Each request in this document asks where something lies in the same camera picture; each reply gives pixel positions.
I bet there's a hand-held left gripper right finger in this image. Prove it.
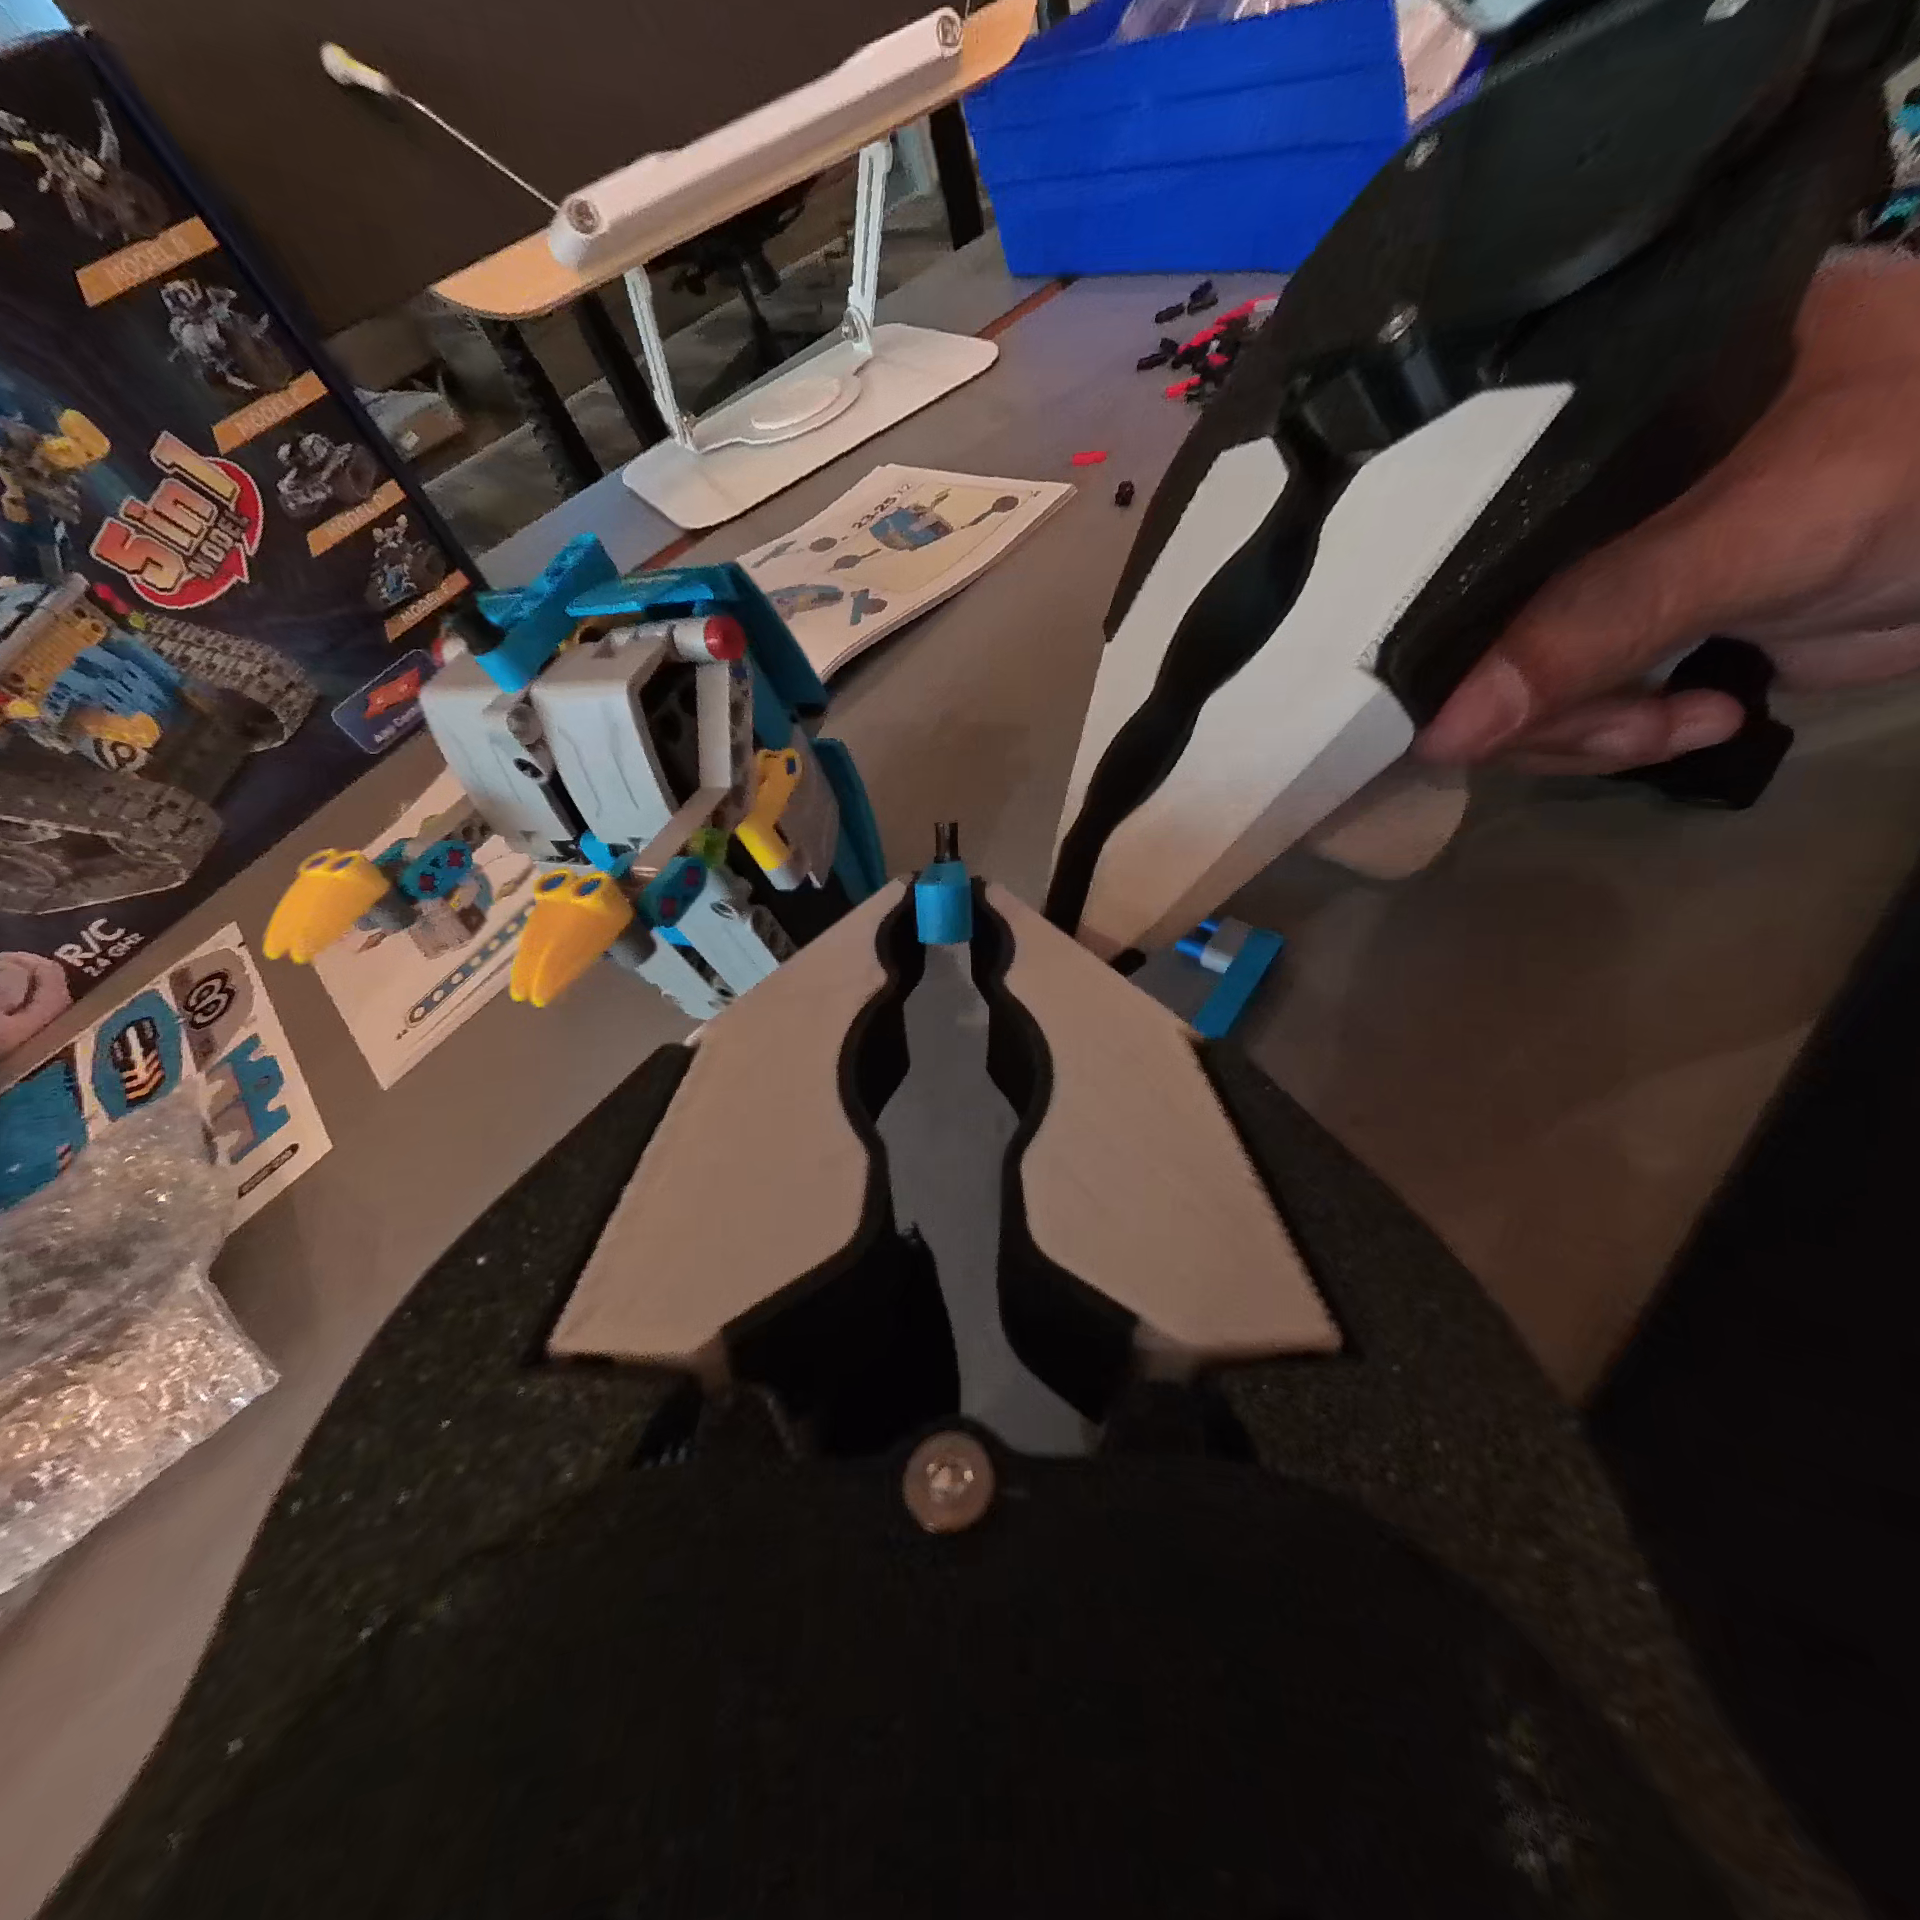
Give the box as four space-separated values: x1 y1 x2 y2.
972 881 1344 1364

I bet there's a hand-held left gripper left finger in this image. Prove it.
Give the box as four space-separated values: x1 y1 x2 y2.
545 881 923 1378

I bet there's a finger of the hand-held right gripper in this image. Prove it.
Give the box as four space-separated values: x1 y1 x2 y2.
1045 437 1296 939
1113 381 1577 962

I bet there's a teal short beam with pins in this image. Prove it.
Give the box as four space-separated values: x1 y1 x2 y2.
1128 914 1289 1042

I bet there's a pile of small building pieces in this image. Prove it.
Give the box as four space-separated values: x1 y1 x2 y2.
1067 119 1920 510

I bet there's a blue grey toy robot model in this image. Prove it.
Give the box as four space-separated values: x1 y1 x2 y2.
260 534 889 1026

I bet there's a white desk lamp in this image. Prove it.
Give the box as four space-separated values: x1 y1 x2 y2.
317 4 1003 534

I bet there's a person's right hand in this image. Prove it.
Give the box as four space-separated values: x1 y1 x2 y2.
1415 244 1920 774

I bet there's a folded instruction booklet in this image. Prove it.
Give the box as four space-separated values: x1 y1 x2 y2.
734 461 1080 686

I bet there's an open instruction sheet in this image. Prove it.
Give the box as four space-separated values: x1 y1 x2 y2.
312 771 545 1094

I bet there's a blue storage bin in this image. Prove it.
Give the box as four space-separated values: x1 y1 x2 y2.
959 0 1490 283

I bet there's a black swivel chair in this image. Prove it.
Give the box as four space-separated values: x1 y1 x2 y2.
660 186 824 312

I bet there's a sticker sheet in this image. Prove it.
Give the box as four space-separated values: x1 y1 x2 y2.
0 917 335 1219

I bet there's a bubble wrap bag with parts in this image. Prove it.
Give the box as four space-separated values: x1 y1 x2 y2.
0 1272 281 1596

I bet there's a dark panel board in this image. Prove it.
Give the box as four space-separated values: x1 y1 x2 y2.
59 0 910 344

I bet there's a dark blue toy kit box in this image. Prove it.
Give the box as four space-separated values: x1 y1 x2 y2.
0 25 485 1055

